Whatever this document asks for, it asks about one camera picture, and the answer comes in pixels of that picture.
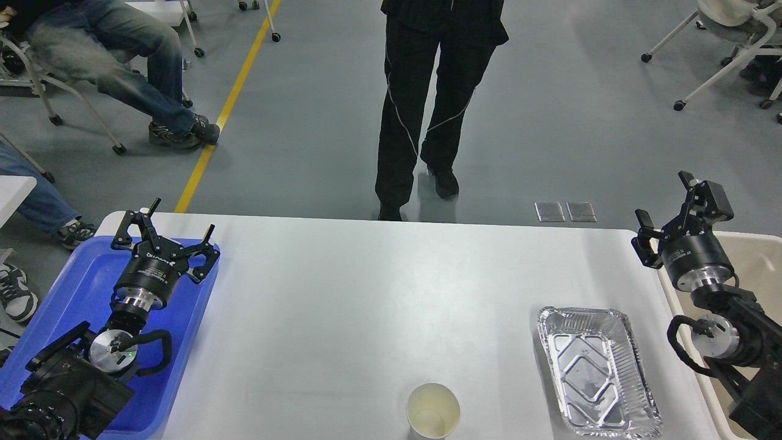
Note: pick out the right floor outlet plate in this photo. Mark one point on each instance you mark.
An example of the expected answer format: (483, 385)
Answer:
(581, 212)

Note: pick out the white paper cup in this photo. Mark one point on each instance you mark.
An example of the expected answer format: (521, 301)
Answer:
(433, 411)

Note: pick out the floor outlet plate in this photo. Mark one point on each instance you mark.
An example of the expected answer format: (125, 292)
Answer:
(549, 212)
(581, 212)

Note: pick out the person leg blue jeans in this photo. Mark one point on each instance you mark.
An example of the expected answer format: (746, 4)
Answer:
(44, 207)

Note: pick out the aluminium foil tray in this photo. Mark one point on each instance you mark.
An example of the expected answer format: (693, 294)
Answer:
(596, 370)

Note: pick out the left floor outlet plate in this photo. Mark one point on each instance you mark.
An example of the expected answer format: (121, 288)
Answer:
(549, 212)

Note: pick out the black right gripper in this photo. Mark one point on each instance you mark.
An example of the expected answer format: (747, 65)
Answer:
(696, 259)

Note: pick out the seated person in jeans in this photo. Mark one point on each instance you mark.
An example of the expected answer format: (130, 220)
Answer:
(127, 54)

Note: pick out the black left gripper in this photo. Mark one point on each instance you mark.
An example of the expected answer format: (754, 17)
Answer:
(148, 279)

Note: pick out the standing person in black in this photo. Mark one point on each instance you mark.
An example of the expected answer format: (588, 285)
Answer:
(436, 54)

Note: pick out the blue plastic tray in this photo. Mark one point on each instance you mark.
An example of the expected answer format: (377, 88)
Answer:
(81, 293)

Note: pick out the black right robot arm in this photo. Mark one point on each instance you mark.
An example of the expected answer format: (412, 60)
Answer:
(735, 342)

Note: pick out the white side table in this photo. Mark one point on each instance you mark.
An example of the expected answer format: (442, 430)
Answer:
(14, 190)

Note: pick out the black white sneaker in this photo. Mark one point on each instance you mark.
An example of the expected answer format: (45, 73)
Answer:
(18, 302)

